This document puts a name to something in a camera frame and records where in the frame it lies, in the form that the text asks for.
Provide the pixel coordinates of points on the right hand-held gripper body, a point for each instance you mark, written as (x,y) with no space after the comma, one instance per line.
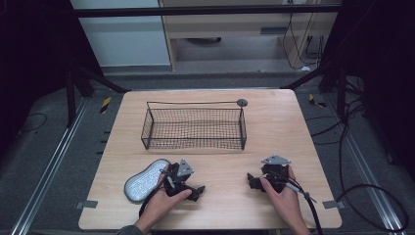
(276,173)

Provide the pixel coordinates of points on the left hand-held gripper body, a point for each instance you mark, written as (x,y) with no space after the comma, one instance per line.
(177,178)

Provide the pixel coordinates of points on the grey oval scrubbing pad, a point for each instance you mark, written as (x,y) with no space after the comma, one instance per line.
(143,182)

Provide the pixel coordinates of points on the person's right hand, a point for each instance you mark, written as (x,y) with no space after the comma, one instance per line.
(285,202)

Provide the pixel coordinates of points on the person's left hand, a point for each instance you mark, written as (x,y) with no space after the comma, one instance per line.
(160,205)

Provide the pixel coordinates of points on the yellow black striped tape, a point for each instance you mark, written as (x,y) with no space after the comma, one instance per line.
(315,102)
(105,104)

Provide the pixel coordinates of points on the black metal stand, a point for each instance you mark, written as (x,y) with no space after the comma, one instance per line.
(329,78)
(71,91)

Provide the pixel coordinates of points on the white cabinet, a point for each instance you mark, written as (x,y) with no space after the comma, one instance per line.
(127,39)

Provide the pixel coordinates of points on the black horizontal crossbar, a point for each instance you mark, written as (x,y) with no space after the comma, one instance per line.
(202,11)

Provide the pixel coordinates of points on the grey table bracket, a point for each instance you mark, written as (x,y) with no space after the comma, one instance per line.
(332,204)
(86,204)

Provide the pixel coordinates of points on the aluminium floor rail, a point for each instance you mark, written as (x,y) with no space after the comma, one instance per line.
(365,169)
(49,169)

